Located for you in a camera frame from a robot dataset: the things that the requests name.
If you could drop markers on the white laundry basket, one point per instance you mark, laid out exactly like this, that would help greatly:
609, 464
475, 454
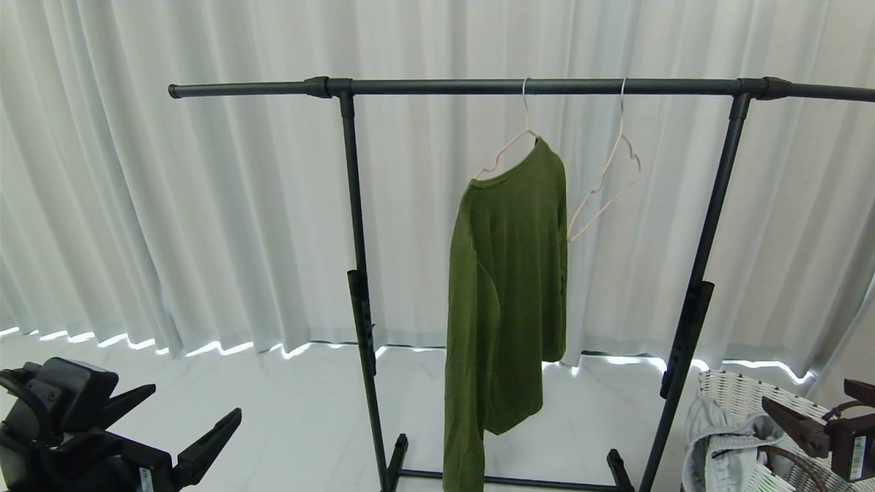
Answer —
731, 389

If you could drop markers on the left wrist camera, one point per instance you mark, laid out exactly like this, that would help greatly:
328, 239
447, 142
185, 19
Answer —
75, 389

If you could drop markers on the white curtain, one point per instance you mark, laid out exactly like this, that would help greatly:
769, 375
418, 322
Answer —
171, 205

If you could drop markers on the black clothes rack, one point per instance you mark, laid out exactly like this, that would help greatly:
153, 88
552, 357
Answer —
478, 87

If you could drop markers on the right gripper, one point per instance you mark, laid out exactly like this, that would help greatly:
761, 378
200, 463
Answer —
854, 444

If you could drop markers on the green long-sleeved shirt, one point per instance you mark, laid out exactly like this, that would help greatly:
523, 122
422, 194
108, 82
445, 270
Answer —
506, 273

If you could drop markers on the pale grey shorts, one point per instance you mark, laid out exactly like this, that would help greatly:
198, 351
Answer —
718, 444

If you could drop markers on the pink clothes hanger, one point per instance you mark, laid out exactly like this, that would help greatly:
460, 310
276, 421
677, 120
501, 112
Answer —
622, 109
526, 102

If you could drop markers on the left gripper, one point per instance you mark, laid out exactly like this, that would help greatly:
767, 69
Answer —
82, 465

